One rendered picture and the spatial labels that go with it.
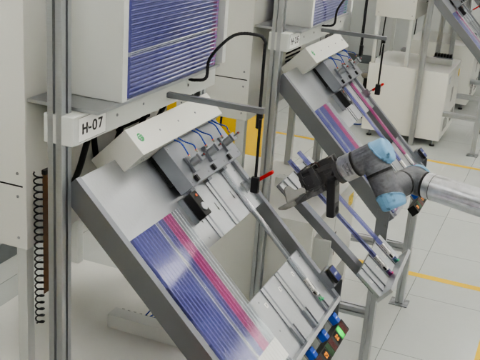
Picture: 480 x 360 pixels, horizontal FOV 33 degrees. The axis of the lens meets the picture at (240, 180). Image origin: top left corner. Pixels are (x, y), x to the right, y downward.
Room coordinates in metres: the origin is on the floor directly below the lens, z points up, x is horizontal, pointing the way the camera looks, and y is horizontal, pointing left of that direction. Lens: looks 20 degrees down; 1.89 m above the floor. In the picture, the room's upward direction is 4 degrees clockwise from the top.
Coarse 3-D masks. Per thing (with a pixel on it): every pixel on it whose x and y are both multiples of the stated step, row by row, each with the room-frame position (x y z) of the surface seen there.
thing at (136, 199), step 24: (120, 168) 1.97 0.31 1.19; (144, 168) 2.05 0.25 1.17; (96, 192) 1.83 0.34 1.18; (120, 192) 1.90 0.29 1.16; (144, 192) 1.97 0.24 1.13; (168, 192) 2.04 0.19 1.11; (216, 192) 2.21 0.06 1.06; (120, 216) 1.83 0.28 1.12; (144, 216) 1.90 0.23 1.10; (216, 216) 2.12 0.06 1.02; (240, 216) 2.21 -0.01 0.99; (216, 240) 2.04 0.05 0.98
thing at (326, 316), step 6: (336, 300) 2.22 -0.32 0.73; (330, 306) 2.19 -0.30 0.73; (324, 312) 2.16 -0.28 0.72; (330, 312) 2.15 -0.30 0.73; (324, 318) 2.10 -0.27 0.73; (318, 324) 2.07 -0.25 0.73; (312, 330) 2.05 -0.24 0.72; (318, 330) 2.04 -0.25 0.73; (312, 336) 1.99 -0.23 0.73; (306, 342) 1.96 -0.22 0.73; (300, 348) 1.95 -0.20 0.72; (306, 348) 1.94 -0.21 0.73; (300, 354) 1.90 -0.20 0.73
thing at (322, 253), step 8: (320, 240) 2.50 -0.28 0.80; (328, 240) 2.50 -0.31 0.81; (320, 248) 2.50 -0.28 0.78; (328, 248) 2.49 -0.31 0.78; (312, 256) 2.51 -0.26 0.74; (320, 256) 2.50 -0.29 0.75; (328, 256) 2.49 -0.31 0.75; (320, 264) 2.50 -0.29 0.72; (328, 264) 2.49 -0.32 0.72; (312, 344) 2.50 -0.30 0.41
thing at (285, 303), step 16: (288, 272) 2.18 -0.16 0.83; (304, 272) 2.24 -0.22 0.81; (272, 288) 2.06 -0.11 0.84; (288, 288) 2.12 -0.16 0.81; (304, 288) 2.18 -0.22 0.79; (320, 288) 2.24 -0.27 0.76; (256, 304) 1.96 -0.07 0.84; (272, 304) 2.01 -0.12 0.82; (288, 304) 2.06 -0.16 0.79; (304, 304) 2.12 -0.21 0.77; (320, 304) 2.18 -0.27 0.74; (272, 320) 1.96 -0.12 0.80; (288, 320) 2.00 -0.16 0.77; (304, 320) 2.06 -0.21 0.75; (288, 336) 1.95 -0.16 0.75; (304, 336) 2.00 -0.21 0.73; (288, 352) 1.90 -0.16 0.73
